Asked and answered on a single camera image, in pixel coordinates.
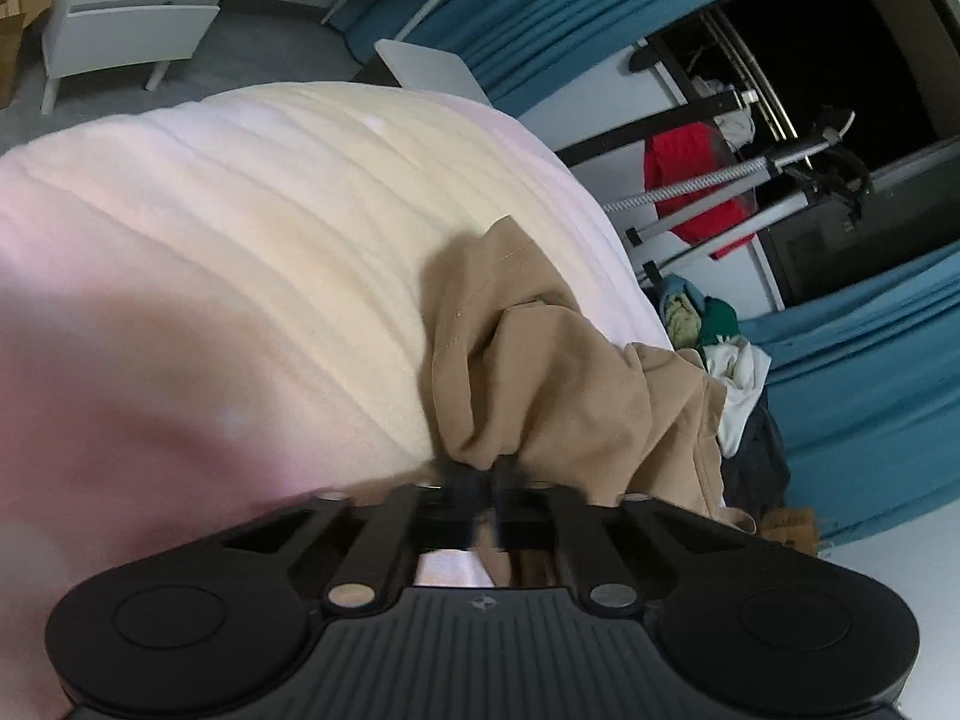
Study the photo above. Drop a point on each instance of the black clothes rack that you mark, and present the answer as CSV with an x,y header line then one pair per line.
x,y
675,101

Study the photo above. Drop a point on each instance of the red garment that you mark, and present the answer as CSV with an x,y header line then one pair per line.
x,y
690,180

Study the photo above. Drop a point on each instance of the pink and cream blanket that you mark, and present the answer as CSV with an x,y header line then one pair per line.
x,y
247,292

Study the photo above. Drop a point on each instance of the white laptop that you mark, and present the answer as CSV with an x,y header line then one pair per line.
x,y
431,69

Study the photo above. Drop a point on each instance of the teal curtain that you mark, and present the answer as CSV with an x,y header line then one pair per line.
x,y
862,390
570,15

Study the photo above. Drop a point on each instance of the pile of mixed clothes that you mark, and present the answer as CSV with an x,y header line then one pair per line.
x,y
712,345

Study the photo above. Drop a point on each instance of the tan pants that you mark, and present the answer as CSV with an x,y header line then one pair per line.
x,y
540,360

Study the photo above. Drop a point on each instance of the white nightstand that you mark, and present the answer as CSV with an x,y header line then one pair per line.
x,y
127,11

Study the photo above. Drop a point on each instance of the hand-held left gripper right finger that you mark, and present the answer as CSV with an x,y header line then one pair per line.
x,y
508,481

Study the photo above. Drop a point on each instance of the cardboard box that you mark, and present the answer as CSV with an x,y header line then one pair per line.
x,y
16,15

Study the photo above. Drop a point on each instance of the dark garment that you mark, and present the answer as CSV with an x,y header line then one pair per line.
x,y
757,457

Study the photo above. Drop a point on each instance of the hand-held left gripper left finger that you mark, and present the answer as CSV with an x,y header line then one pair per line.
x,y
459,481

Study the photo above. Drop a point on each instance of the metal tripod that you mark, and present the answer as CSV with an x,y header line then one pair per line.
x,y
757,187

